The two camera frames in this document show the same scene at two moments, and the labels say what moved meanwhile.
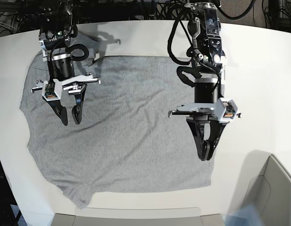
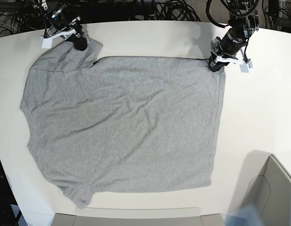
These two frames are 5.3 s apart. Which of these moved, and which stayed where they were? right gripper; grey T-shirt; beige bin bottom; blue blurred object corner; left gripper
Moved: left gripper; right gripper
Stayed: grey T-shirt; beige bin bottom; blue blurred object corner
